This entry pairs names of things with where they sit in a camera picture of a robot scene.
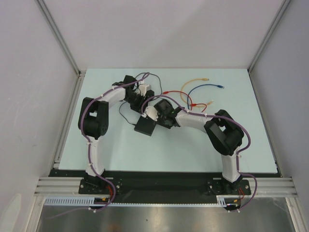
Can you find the white slotted cable duct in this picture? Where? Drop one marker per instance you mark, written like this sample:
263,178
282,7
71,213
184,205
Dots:
93,202

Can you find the black network switch box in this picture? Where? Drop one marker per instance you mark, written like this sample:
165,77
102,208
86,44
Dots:
145,125

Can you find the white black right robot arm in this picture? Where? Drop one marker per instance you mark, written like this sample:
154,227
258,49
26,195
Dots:
225,136

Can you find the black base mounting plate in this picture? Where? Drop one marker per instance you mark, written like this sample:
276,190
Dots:
157,187

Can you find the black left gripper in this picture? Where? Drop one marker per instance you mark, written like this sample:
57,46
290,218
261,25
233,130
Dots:
138,108

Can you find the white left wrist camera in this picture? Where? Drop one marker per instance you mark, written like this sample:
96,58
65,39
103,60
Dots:
143,88

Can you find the right aluminium frame post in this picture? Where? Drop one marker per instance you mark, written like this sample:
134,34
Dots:
270,32

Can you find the aluminium front frame rail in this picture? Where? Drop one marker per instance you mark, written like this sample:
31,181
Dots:
58,186

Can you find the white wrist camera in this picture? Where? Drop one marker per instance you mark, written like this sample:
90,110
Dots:
143,88
150,112

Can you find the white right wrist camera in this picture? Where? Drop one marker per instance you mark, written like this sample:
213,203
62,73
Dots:
150,112

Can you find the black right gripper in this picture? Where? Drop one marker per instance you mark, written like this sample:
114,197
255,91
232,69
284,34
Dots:
149,121

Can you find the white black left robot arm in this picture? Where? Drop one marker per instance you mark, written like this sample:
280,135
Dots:
94,119

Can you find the aluminium frame post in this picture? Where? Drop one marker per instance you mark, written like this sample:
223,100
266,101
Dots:
270,32
58,35

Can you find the left aluminium frame post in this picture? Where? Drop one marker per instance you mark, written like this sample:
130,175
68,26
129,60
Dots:
58,35

